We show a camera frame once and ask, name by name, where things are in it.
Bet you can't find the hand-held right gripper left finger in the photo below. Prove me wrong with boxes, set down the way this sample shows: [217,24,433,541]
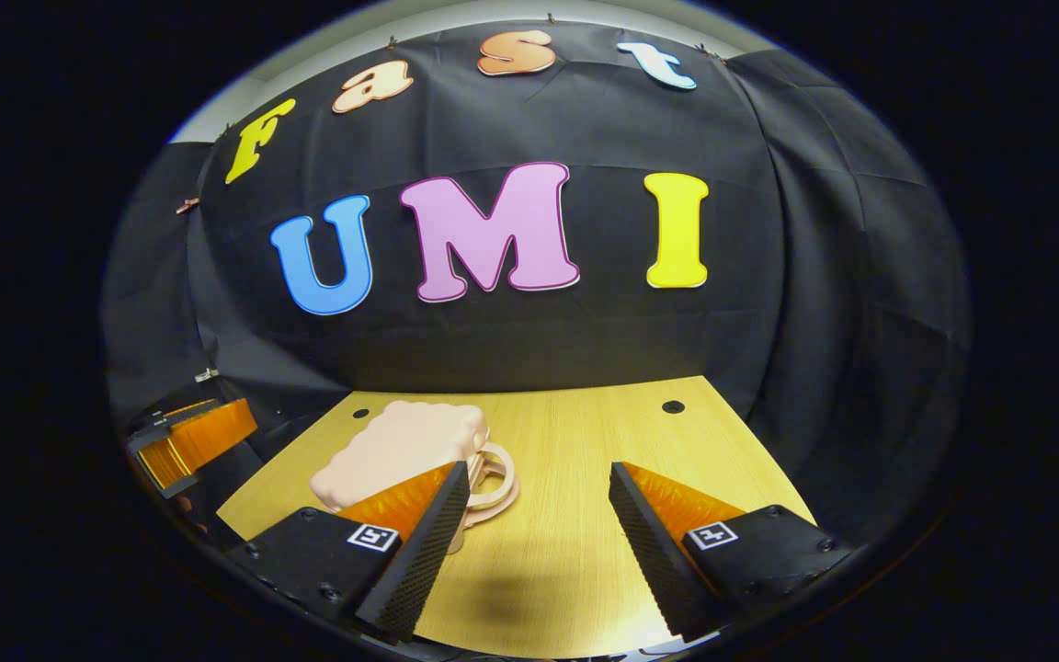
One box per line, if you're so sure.
[228,460,473,643]

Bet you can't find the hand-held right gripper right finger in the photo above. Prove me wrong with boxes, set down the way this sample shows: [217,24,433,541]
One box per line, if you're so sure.
[608,461,848,643]

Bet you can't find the pink suitcase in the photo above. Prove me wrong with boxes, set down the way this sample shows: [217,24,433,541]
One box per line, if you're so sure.
[309,399,521,556]

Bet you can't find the black backdrop cloth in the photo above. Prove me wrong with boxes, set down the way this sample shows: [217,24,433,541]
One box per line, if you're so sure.
[102,20,972,553]

